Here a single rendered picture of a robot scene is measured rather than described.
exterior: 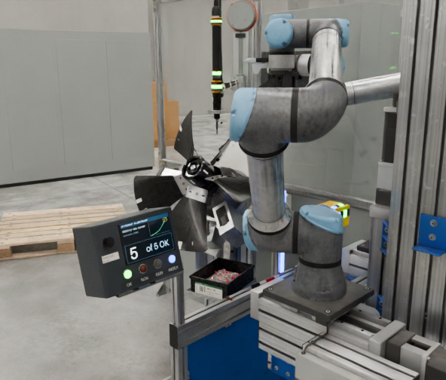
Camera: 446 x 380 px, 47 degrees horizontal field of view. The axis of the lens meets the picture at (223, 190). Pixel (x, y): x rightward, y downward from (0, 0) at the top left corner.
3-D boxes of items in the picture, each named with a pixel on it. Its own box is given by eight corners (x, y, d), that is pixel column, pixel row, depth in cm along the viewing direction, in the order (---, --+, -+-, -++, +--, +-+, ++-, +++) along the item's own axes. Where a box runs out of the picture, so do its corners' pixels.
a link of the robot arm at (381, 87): (481, 90, 159) (321, 118, 165) (467, 89, 170) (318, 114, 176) (478, 53, 157) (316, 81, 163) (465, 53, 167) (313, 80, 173)
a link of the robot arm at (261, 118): (297, 262, 142) (296, 112, 101) (243, 259, 145) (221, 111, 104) (300, 228, 150) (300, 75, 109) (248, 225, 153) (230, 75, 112)
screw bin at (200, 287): (218, 272, 213) (218, 256, 211) (255, 280, 205) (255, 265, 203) (188, 292, 194) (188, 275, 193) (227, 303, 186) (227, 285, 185)
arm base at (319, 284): (356, 288, 145) (358, 255, 142) (325, 306, 134) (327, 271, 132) (312, 273, 155) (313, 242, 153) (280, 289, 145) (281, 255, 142)
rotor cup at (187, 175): (200, 170, 234) (183, 154, 225) (226, 166, 225) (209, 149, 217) (192, 197, 227) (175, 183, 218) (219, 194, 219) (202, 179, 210)
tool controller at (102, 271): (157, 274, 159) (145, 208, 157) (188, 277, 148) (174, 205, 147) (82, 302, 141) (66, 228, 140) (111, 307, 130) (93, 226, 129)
